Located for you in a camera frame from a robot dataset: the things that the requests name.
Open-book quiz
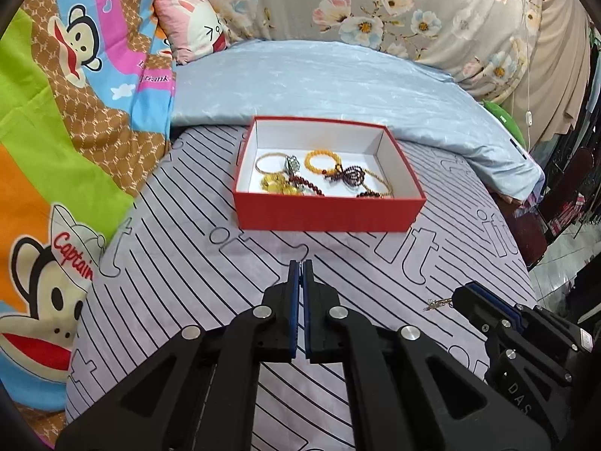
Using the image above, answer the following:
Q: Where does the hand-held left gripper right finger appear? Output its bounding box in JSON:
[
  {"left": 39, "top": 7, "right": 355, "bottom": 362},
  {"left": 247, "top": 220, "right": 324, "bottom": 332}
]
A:
[{"left": 303, "top": 259, "right": 552, "bottom": 451}]

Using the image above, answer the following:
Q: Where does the yellow bead bracelet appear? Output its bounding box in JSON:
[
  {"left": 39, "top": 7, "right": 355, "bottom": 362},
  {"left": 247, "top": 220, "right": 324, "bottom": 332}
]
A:
[{"left": 260, "top": 174, "right": 306, "bottom": 195}]

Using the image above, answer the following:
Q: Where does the grey striped blanket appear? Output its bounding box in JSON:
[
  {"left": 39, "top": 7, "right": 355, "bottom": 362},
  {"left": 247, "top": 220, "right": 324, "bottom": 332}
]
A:
[{"left": 65, "top": 124, "right": 538, "bottom": 451}]

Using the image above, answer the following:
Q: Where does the dark chair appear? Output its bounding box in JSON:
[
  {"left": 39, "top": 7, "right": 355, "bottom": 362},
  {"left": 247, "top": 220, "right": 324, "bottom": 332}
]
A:
[{"left": 512, "top": 148, "right": 595, "bottom": 268}]

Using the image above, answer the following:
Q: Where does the gold bead bracelet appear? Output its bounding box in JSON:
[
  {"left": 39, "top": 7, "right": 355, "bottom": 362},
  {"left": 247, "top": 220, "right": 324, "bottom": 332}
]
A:
[{"left": 368, "top": 169, "right": 394, "bottom": 198}]

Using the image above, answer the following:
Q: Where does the dark purple small-bead bracelet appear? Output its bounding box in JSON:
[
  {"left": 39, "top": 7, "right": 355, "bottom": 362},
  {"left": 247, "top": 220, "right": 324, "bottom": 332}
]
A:
[{"left": 324, "top": 164, "right": 367, "bottom": 186}]

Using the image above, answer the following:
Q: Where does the thin gold bracelet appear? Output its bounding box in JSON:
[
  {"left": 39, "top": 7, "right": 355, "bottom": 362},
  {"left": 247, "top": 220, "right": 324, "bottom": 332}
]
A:
[{"left": 255, "top": 151, "right": 288, "bottom": 174}]

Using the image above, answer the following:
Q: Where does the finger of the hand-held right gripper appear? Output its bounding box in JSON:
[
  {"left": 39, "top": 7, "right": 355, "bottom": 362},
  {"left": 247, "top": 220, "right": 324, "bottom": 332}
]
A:
[
  {"left": 452, "top": 288, "right": 572, "bottom": 386},
  {"left": 464, "top": 282, "right": 533, "bottom": 325}
]

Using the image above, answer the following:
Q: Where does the pink cartoon pillow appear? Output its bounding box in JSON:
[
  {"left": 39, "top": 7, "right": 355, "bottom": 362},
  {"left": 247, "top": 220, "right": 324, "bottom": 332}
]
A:
[{"left": 154, "top": 0, "right": 232, "bottom": 65}]

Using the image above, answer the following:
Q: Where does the plaid cloth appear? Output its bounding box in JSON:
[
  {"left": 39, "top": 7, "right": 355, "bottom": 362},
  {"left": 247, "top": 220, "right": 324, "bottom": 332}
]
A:
[{"left": 547, "top": 195, "right": 587, "bottom": 236}]

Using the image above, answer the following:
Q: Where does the beige cloth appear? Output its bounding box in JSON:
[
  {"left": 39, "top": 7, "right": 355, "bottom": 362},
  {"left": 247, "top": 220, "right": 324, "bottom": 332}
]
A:
[{"left": 504, "top": 0, "right": 595, "bottom": 151}]

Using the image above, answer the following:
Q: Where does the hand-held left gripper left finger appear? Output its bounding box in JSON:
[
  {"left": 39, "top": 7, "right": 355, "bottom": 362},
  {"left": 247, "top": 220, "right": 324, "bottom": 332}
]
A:
[{"left": 55, "top": 259, "right": 304, "bottom": 451}]

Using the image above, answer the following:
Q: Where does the red bead bracelet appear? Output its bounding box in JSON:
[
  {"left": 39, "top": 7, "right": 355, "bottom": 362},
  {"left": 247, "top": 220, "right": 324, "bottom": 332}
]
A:
[{"left": 288, "top": 175, "right": 329, "bottom": 197}]

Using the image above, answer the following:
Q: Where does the green object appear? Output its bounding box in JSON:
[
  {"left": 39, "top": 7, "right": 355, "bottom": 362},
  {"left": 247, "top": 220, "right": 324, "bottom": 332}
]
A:
[{"left": 483, "top": 101, "right": 527, "bottom": 151}]

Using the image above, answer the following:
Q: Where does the white cable with switch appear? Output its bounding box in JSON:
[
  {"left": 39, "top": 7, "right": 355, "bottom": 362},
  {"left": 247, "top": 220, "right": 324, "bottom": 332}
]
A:
[{"left": 519, "top": 0, "right": 545, "bottom": 151}]

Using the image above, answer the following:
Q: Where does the orange bead bracelet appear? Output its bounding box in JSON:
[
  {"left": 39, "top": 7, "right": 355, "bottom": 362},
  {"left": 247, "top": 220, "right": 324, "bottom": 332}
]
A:
[{"left": 304, "top": 149, "right": 341, "bottom": 176}]

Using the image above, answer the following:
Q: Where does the red cardboard box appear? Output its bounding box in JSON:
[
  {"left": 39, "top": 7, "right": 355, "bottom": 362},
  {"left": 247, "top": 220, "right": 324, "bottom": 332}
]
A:
[{"left": 233, "top": 115, "right": 427, "bottom": 233}]

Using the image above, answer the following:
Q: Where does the cartoon monkey blanket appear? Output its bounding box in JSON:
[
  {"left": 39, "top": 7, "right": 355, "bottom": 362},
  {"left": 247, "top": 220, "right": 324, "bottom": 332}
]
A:
[{"left": 0, "top": 0, "right": 189, "bottom": 437}]

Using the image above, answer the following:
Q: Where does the light blue sheet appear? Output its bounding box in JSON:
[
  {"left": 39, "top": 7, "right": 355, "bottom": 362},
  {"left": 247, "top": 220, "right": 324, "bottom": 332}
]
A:
[{"left": 170, "top": 39, "right": 545, "bottom": 198}]

